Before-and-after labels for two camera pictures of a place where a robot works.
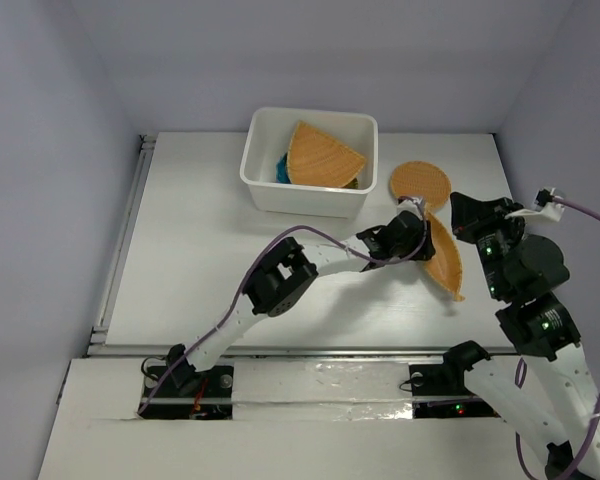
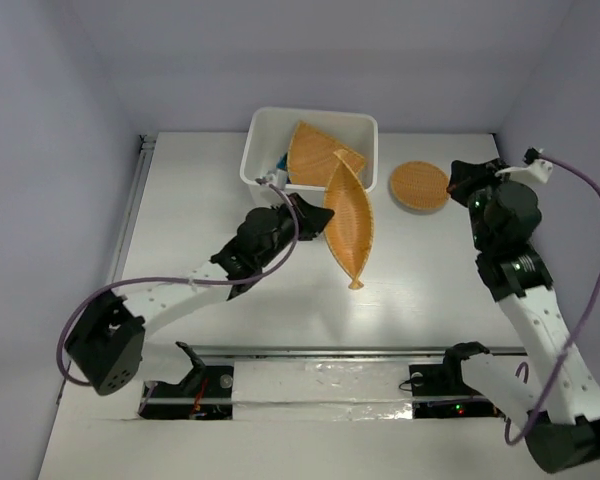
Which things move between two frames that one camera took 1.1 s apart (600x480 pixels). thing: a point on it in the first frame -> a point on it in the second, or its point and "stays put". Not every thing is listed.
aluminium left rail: [121, 239] stays put
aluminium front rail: [289, 351] stays put
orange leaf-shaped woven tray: [444, 266] -> [351, 229]
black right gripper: [469, 214] -> [468, 174]
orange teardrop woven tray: [317, 158] stays put
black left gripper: [417, 238] -> [310, 218]
